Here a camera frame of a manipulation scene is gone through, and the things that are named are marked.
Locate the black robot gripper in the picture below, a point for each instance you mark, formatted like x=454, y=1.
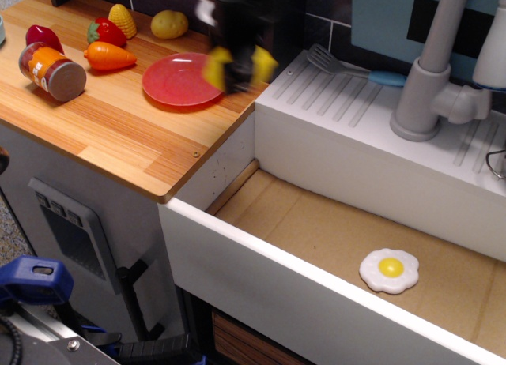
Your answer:
x=238, y=26

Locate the yellow toy potato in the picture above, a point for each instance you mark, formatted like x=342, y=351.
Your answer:
x=169, y=24

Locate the metal whisk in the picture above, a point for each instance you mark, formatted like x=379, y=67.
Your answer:
x=495, y=162

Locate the wooden toy kitchen counter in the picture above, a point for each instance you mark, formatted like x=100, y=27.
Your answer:
x=113, y=127

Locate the toy fried egg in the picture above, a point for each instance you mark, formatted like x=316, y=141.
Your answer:
x=390, y=271

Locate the dark red toy pepper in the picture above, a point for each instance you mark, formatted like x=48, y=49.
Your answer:
x=37, y=33

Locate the red toy strawberry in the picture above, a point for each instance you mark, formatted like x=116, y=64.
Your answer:
x=104, y=30

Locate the white bottle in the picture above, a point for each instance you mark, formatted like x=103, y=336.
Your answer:
x=489, y=71

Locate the red plastic plate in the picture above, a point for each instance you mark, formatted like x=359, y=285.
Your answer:
x=177, y=80

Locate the black oven door handle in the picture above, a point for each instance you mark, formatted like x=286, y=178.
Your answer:
x=127, y=277

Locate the orange labelled toy can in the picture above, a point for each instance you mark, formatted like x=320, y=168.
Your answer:
x=52, y=71

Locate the white toy sink unit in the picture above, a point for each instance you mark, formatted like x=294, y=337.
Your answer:
x=273, y=228

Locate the grey blue toy spatula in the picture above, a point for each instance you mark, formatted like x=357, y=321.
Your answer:
x=324, y=60

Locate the orange toy carrot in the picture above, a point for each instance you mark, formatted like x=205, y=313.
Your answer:
x=106, y=56

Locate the grey toy oven door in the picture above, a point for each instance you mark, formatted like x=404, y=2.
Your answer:
x=78, y=233

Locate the yellow toy corn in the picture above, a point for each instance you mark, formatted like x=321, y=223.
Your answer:
x=122, y=18

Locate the grey toy faucet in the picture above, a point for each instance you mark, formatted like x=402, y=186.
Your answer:
x=428, y=93

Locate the blue clamp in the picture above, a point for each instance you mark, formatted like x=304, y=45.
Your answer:
x=36, y=281

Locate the yellow toy lemon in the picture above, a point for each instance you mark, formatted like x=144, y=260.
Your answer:
x=264, y=66

